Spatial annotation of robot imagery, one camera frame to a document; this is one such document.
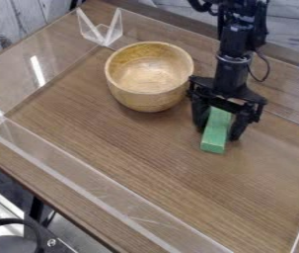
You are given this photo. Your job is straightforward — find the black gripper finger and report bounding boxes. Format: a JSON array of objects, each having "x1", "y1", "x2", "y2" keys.
[
  {"x1": 230, "y1": 112, "x2": 250, "y2": 141},
  {"x1": 191, "y1": 98, "x2": 211, "y2": 131}
]

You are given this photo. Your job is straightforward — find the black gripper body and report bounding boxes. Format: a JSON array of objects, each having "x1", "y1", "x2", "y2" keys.
[{"x1": 187, "y1": 75, "x2": 267, "y2": 123}]

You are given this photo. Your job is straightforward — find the green rectangular block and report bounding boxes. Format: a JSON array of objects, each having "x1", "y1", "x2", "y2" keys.
[{"x1": 201, "y1": 107, "x2": 233, "y2": 154}]

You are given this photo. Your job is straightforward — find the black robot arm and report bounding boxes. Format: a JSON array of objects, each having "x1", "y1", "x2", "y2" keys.
[{"x1": 187, "y1": 0, "x2": 270, "y2": 141}]

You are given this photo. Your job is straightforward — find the brown wooden bowl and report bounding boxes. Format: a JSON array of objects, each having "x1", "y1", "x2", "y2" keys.
[{"x1": 104, "y1": 42, "x2": 194, "y2": 113}]

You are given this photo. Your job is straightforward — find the clear acrylic front barrier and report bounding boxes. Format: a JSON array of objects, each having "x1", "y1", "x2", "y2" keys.
[{"x1": 0, "y1": 95, "x2": 235, "y2": 253}]

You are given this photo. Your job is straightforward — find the black table leg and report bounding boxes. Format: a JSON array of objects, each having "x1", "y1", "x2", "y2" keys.
[{"x1": 30, "y1": 197, "x2": 46, "y2": 222}]

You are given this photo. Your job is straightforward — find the clear acrylic corner bracket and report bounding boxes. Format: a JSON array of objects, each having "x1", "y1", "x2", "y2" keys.
[{"x1": 76, "y1": 8, "x2": 123, "y2": 46}]

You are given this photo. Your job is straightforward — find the black metal base plate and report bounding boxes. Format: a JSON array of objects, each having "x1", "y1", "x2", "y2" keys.
[{"x1": 0, "y1": 223, "x2": 79, "y2": 253}]

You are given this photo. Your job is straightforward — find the black cable loop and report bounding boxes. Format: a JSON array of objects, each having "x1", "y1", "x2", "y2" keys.
[{"x1": 0, "y1": 217, "x2": 47, "y2": 253}]

